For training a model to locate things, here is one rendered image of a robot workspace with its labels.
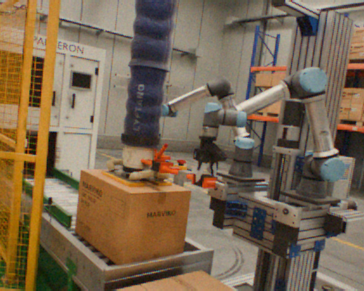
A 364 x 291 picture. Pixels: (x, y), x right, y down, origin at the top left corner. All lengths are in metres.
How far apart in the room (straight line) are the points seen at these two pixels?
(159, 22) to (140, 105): 0.46
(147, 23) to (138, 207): 0.98
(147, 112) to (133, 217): 0.58
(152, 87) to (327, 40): 0.99
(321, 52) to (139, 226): 1.36
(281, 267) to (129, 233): 0.95
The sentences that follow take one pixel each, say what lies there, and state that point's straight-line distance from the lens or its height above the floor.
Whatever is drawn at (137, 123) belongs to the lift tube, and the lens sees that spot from 2.04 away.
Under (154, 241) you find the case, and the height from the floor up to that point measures 0.68.
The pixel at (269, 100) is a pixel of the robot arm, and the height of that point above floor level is 1.49.
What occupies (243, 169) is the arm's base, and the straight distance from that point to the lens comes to 2.22.
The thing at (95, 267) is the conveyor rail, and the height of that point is 0.58.
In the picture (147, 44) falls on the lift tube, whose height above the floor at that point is 1.71.
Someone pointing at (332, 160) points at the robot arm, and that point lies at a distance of 1.78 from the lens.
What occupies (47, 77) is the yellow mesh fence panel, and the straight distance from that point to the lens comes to 2.30.
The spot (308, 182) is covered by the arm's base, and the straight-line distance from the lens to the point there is 1.94.
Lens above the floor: 1.37
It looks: 6 degrees down
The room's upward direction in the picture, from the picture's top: 7 degrees clockwise
